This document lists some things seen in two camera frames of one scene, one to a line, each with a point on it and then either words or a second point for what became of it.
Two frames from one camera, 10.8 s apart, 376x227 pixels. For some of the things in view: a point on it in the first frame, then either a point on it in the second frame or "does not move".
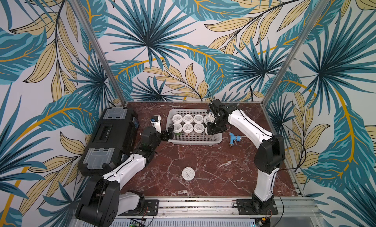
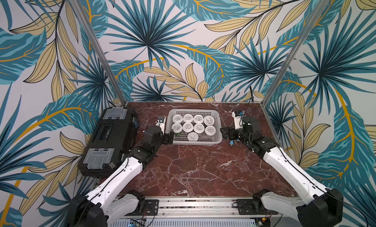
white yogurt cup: (199, 127) does not move
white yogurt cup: (188, 173) -> (193, 136)
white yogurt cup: (187, 127) does not move
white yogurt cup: (208, 118) does not move
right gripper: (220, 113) -> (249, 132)
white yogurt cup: (177, 128) does not move
